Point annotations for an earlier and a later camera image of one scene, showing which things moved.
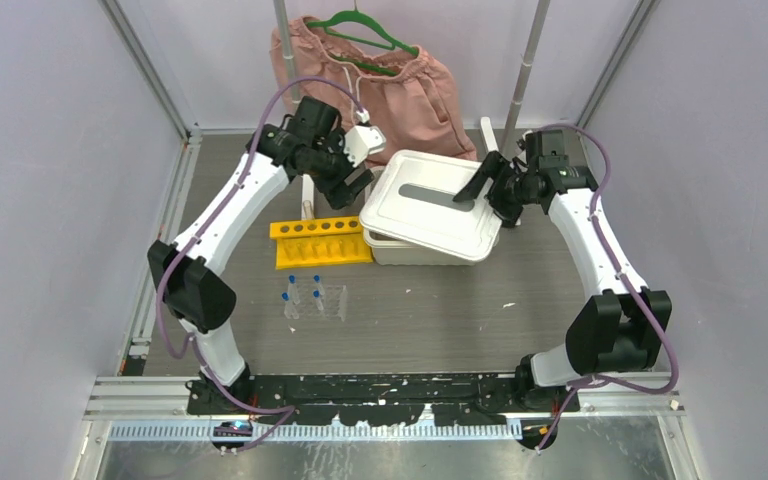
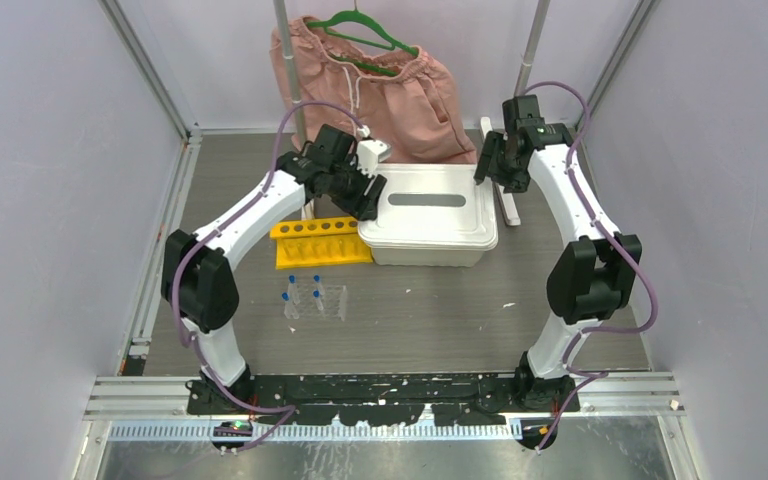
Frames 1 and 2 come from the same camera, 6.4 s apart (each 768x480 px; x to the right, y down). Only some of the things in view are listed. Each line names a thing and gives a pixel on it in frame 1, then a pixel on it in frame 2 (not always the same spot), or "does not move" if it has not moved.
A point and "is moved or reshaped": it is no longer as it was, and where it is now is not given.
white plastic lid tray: (412, 200) is moved or reshaped
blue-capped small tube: (317, 279) does not move
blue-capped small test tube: (285, 298) does not move
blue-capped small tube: (293, 289) does not move
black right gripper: (498, 168) → (488, 167)
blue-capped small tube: (316, 294) does not move
